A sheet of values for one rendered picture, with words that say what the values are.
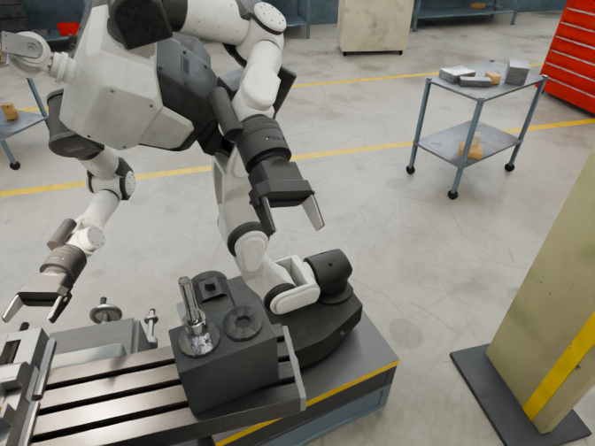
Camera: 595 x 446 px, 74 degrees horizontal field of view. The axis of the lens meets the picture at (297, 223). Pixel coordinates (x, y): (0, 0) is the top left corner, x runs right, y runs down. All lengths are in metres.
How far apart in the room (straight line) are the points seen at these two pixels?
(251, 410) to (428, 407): 1.27
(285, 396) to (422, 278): 1.76
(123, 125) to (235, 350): 0.55
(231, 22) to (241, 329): 0.66
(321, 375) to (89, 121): 1.23
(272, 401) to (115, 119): 0.74
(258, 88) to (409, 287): 2.03
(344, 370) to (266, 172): 1.18
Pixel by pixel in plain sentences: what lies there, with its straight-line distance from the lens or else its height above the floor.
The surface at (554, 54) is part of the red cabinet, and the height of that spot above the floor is 0.49.
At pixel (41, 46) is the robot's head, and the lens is 0.95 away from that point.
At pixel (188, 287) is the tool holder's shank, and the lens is 0.79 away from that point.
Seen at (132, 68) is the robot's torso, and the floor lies 1.61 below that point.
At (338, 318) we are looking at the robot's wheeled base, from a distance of 1.64.
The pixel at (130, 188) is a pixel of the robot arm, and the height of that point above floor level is 1.15.
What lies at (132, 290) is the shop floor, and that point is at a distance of 2.68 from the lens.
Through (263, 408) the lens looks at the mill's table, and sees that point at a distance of 1.06.
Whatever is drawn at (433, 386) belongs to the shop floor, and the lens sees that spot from 2.23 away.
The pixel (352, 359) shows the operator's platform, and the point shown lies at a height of 0.40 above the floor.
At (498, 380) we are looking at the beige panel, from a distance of 2.33.
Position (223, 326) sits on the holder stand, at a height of 1.13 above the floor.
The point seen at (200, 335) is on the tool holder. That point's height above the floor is 1.16.
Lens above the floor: 1.87
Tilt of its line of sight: 39 degrees down
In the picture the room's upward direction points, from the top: straight up
